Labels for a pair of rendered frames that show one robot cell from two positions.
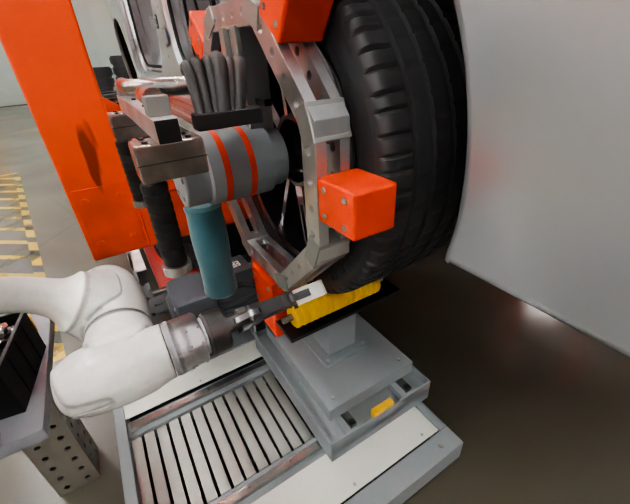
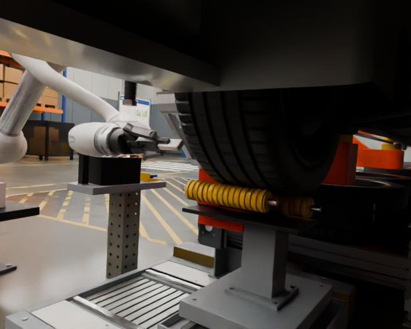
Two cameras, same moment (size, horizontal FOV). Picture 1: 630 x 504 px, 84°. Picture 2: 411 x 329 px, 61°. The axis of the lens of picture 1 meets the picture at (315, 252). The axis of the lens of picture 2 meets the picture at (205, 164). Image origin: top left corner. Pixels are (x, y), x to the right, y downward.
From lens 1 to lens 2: 0.97 m
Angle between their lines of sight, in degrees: 67
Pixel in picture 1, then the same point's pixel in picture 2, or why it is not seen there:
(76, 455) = (119, 255)
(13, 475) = not seen: hidden behind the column
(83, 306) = (111, 119)
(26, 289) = (104, 106)
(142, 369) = (85, 131)
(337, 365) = (233, 297)
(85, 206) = not seen: hidden behind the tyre
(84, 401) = (70, 134)
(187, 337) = (106, 129)
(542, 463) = not seen: outside the picture
